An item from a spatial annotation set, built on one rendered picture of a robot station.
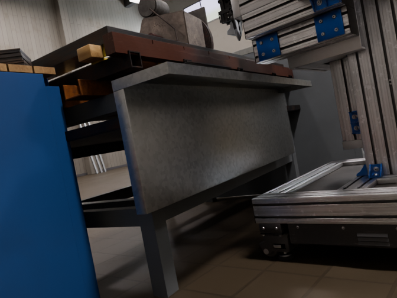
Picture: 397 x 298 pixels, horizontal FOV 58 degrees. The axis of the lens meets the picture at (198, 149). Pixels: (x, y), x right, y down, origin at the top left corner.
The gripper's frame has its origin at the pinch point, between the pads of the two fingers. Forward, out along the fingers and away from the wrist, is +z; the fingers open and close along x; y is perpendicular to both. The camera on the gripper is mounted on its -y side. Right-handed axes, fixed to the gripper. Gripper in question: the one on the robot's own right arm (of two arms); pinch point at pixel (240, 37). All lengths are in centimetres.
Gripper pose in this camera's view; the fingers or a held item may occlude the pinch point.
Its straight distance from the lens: 176.9
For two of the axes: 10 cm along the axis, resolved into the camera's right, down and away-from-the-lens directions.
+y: -8.2, 1.4, 5.5
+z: 1.9, 9.8, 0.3
